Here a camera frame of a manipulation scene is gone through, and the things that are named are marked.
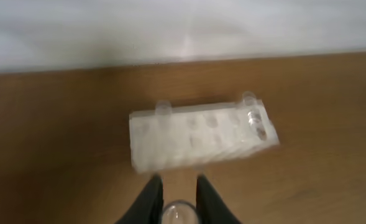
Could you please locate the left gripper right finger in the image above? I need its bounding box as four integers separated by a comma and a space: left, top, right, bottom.
196, 174, 242, 224

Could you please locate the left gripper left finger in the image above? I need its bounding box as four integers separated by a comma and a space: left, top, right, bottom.
114, 174, 164, 224

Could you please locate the clear test tube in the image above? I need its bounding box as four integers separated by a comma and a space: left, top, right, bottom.
241, 91, 258, 108
246, 109, 263, 128
154, 100, 173, 116
160, 200, 199, 224

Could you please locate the white test tube rack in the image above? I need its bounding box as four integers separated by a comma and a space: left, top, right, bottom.
128, 98, 280, 175

